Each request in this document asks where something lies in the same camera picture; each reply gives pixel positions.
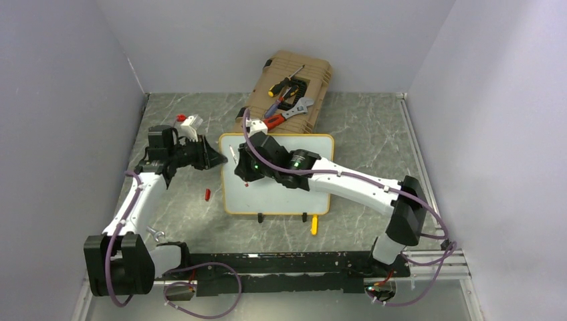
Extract aluminium rail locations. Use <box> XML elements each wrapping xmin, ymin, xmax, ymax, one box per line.
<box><xmin>404</xmin><ymin>249</ymin><xmax>470</xmax><ymax>280</ymax></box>

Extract small silver wrench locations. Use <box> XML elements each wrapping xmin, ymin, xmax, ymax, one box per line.
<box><xmin>146</xmin><ymin>226</ymin><xmax>165</xmax><ymax>243</ymax></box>

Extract yellow framed whiteboard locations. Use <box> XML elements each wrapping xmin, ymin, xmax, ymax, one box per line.
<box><xmin>219</xmin><ymin>133</ymin><xmax>334</xmax><ymax>215</ymax></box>

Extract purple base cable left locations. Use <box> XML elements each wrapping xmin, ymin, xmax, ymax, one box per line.
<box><xmin>162</xmin><ymin>262</ymin><xmax>242</xmax><ymax>321</ymax></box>

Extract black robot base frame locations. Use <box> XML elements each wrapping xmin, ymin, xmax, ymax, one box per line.
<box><xmin>154</xmin><ymin>239</ymin><xmax>411</xmax><ymax>298</ymax></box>

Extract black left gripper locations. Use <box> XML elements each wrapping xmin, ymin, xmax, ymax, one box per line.
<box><xmin>168</xmin><ymin>135</ymin><xmax>227</xmax><ymax>172</ymax></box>

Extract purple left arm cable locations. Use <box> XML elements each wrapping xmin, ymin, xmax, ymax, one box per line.
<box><xmin>104</xmin><ymin>170</ymin><xmax>142</xmax><ymax>308</ymax></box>

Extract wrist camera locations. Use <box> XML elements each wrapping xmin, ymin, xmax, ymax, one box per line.
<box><xmin>176</xmin><ymin>114</ymin><xmax>203</xmax><ymax>142</ymax></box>
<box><xmin>245</xmin><ymin>119</ymin><xmax>269</xmax><ymax>137</ymax></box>

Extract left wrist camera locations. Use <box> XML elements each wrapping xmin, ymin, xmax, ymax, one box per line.
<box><xmin>176</xmin><ymin>114</ymin><xmax>203</xmax><ymax>142</ymax></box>

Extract white red whiteboard marker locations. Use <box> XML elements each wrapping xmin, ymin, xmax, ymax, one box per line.
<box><xmin>229</xmin><ymin>145</ymin><xmax>249</xmax><ymax>187</ymax></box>

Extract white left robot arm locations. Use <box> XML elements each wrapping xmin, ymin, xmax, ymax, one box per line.
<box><xmin>84</xmin><ymin>125</ymin><xmax>227</xmax><ymax>300</ymax></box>

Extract blue handled screwdriver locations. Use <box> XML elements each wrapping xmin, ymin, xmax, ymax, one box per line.
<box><xmin>263</xmin><ymin>85</ymin><xmax>299</xmax><ymax>118</ymax></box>

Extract red handled adjustable wrench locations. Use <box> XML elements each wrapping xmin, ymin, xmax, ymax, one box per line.
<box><xmin>263</xmin><ymin>97</ymin><xmax>315</xmax><ymax>134</ymax></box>

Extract tan plastic tool case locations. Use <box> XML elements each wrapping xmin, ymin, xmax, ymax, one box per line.
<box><xmin>229</xmin><ymin>50</ymin><xmax>333</xmax><ymax>134</ymax></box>

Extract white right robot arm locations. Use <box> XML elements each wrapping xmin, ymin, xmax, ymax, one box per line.
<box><xmin>235</xmin><ymin>132</ymin><xmax>427</xmax><ymax>278</ymax></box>

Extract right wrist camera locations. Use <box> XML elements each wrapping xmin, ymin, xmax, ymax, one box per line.
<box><xmin>245</xmin><ymin>119</ymin><xmax>269</xmax><ymax>137</ymax></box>

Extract yellow black screwdriver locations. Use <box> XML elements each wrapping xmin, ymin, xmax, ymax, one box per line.
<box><xmin>267</xmin><ymin>64</ymin><xmax>306</xmax><ymax>97</ymax></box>

